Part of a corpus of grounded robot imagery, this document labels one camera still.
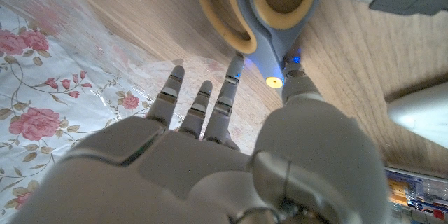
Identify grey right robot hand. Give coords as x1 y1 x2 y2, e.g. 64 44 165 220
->
10 52 391 224

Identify grey orange handled scissors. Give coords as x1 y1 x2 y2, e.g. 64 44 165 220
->
191 0 328 90

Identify floral backdrop cloth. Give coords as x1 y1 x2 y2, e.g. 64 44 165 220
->
0 5 176 216

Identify colourful electronic circuit kit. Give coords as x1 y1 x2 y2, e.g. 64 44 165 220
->
384 167 448 224

